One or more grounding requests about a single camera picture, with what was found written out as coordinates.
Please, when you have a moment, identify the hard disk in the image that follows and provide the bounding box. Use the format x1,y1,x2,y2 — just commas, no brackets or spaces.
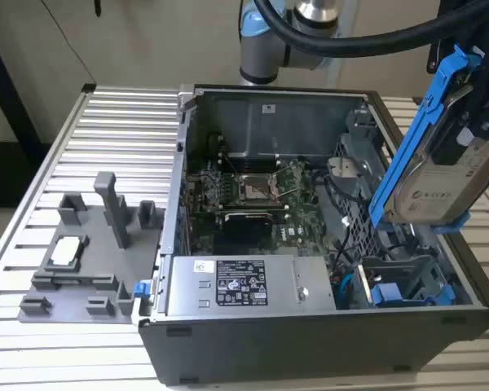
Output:
368,280,457,307
368,43,489,236

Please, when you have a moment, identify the perforated metal drive cage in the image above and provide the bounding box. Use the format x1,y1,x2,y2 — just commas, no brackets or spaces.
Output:
317,105,396,261

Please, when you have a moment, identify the socket cover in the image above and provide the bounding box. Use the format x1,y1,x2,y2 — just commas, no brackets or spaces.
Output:
268,158,309,200

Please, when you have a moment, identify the green motherboard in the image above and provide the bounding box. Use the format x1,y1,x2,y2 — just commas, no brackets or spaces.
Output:
185,156,331,257

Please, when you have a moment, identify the CPU socket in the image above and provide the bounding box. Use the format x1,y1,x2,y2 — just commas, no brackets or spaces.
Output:
231,173,278,204

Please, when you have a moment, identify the black graphics card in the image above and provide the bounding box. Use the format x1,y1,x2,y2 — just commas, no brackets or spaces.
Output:
214,209,290,256

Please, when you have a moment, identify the black open PC case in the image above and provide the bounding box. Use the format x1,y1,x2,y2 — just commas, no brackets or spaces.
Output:
137,83,489,387

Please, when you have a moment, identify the silver power supply unit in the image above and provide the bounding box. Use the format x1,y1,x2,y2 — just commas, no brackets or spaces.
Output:
165,255,337,317

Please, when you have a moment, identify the grey parts rack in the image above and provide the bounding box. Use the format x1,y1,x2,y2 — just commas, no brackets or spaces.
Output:
18,171,166,325

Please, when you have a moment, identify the silver CPU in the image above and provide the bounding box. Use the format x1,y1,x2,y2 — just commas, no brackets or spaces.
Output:
51,235,85,266

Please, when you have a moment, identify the black box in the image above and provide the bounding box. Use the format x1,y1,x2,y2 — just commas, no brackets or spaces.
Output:
0,141,52,207

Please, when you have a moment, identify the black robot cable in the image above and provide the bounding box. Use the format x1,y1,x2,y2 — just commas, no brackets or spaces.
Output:
254,0,488,60

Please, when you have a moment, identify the silver metal bracket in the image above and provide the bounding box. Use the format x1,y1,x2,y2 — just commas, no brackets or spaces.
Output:
327,156,371,181

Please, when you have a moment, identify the black wire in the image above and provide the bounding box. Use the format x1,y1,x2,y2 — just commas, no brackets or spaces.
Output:
333,238,354,266

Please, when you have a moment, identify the blue wire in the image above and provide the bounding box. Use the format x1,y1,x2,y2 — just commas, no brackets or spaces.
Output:
336,272,354,309

